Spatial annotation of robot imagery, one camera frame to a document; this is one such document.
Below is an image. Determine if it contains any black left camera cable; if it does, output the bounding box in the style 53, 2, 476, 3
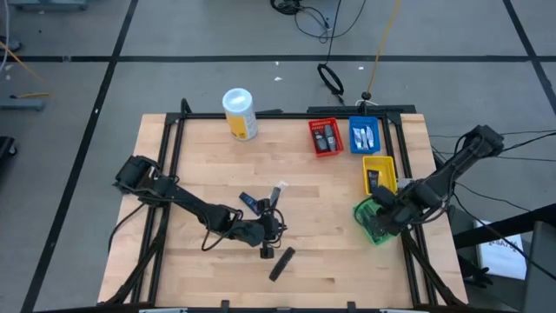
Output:
201, 206, 288, 253

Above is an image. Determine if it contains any white yellow wipes canister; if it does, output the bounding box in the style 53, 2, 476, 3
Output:
222, 87, 259, 142

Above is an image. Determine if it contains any green plastic basket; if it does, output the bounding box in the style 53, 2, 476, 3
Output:
352, 196, 404, 247

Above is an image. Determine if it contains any white printed box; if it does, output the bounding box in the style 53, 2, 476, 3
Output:
475, 219, 529, 282

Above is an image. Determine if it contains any grey floor base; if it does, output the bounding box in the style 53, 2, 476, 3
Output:
0, 97, 47, 113

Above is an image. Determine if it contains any grey flat object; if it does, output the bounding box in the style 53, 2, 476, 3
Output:
7, 0, 90, 13

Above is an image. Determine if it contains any grey cabinet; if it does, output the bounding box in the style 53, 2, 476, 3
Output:
520, 220, 556, 313

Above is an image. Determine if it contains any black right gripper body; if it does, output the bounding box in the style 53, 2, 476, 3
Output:
371, 184, 420, 238

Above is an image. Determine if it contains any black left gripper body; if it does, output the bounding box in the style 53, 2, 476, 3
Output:
236, 197, 284, 261

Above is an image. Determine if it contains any short yellow cable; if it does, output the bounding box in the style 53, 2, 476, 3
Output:
0, 41, 52, 100

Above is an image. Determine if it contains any long yellow cable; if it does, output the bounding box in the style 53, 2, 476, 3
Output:
366, 0, 401, 95

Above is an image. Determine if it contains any yellow plastic basket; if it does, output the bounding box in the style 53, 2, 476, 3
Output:
362, 155, 398, 196

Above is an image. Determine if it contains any black floor cable bundle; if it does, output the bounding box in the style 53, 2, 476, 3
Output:
268, 0, 368, 45

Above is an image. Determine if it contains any black object at floor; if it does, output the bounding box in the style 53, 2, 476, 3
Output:
0, 136, 18, 165

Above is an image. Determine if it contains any black coiled floor cable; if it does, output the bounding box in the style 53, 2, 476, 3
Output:
316, 63, 346, 97

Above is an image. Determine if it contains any black flat bar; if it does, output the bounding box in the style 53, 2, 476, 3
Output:
306, 103, 417, 116

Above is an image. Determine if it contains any blue plastic basket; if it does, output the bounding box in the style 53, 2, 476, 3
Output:
348, 115, 381, 155

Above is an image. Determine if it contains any black slanted beam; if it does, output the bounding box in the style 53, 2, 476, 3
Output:
453, 203, 556, 250

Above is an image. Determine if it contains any red plastic basket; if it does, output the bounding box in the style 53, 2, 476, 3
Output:
308, 117, 345, 158

